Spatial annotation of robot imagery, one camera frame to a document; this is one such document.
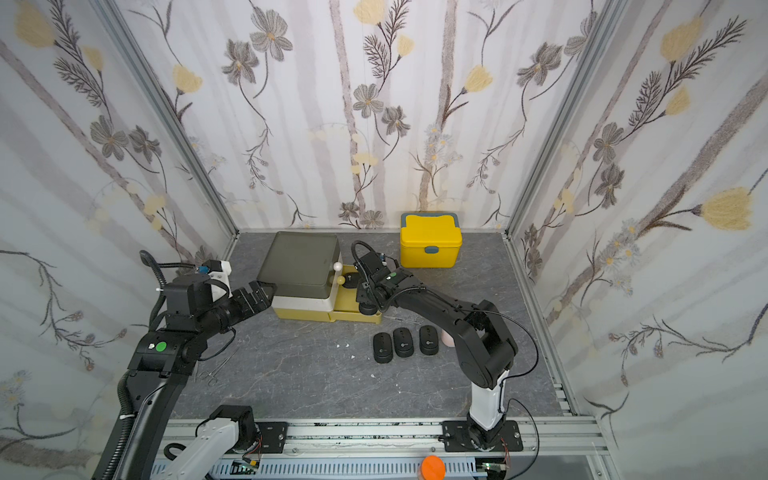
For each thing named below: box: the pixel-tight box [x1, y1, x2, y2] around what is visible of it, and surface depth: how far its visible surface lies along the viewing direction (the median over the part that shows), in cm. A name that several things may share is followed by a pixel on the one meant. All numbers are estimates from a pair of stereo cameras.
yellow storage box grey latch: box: [400, 212, 463, 269], surface depth 104 cm
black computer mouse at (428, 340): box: [419, 325, 439, 356], surface depth 90 cm
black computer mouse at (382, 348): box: [373, 332, 393, 364], surface depth 89 cm
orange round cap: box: [420, 455, 446, 480], surface depth 64 cm
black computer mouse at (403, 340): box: [393, 327, 414, 358], surface depth 90 cm
